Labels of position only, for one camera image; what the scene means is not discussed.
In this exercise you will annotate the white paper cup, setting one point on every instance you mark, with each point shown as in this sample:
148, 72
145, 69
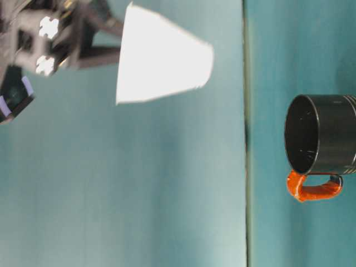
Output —
161, 61

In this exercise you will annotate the blue-green backdrop cloth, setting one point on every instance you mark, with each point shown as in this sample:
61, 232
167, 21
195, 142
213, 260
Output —
83, 194

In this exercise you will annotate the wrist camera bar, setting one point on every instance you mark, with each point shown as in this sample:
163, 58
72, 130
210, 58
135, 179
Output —
16, 94

